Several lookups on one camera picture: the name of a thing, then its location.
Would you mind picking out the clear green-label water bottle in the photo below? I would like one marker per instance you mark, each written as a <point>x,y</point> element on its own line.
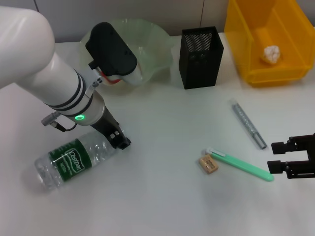
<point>71,162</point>

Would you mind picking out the black mesh pen holder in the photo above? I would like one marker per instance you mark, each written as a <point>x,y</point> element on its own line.
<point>200,61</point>

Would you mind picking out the grey pen in clear sleeve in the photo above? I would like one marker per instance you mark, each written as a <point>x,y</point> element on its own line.
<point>247,123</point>

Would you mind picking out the white paper ball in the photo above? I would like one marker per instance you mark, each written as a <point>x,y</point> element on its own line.
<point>272,54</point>

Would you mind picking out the green toothbrush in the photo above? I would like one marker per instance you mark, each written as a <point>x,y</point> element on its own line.
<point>243,166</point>

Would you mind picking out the green glass fruit plate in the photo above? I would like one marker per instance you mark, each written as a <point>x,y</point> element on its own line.
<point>152,41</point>

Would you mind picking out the small wooden cork block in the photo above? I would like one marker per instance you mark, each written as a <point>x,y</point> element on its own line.
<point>208,164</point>

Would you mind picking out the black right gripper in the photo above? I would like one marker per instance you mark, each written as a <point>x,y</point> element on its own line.
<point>312,157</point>

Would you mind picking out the yellow plastic bin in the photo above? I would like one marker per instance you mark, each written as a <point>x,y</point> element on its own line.
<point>283,29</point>

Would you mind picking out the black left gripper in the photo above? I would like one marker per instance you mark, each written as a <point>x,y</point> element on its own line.
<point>105,123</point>

